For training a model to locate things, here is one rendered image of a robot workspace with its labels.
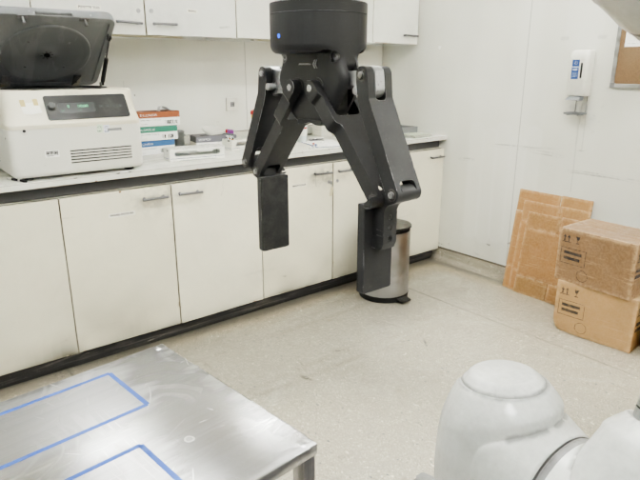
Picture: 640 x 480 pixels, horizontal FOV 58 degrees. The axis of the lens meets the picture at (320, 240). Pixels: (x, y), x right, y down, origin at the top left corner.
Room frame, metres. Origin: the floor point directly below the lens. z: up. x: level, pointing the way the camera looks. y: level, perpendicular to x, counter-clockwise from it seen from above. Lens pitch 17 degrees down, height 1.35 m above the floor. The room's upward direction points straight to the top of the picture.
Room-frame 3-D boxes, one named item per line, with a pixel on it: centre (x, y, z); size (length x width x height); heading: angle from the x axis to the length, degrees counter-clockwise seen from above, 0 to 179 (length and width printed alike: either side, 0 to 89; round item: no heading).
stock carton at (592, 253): (2.78, -1.48, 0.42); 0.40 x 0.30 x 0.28; 36
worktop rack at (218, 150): (2.95, 0.65, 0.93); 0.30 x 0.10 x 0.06; 121
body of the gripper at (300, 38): (0.47, 0.00, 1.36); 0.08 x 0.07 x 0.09; 39
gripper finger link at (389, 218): (0.40, -0.05, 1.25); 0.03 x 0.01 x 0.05; 39
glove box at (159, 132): (3.15, 0.91, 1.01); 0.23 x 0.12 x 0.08; 128
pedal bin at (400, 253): (3.29, -0.40, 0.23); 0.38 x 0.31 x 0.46; 39
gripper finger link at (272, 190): (0.52, 0.04, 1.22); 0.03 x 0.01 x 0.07; 129
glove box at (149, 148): (3.14, 0.93, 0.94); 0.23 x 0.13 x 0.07; 134
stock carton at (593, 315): (2.78, -1.50, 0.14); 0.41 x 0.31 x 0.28; 43
